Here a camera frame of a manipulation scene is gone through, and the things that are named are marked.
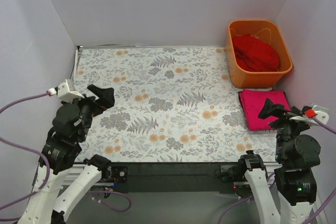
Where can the floral table cloth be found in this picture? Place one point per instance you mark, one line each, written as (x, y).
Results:
(171, 105)

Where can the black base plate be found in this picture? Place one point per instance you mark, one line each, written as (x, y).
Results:
(174, 177)

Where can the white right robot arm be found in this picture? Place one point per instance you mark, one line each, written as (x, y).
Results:
(297, 153)

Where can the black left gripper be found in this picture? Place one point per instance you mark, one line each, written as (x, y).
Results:
(92, 104)

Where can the aluminium frame rail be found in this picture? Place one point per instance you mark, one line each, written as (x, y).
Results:
(285, 196)

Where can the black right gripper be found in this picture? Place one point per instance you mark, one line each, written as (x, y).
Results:
(282, 115)

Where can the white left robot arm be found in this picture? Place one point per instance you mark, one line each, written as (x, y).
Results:
(46, 205)

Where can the pink t shirt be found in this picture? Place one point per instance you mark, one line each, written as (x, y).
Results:
(260, 108)

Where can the red t shirt in basket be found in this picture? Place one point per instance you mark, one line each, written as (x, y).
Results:
(254, 55)

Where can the orange plastic basket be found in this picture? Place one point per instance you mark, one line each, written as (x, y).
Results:
(266, 31)

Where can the folded maroon t shirt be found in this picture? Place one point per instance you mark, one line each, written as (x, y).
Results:
(240, 98)

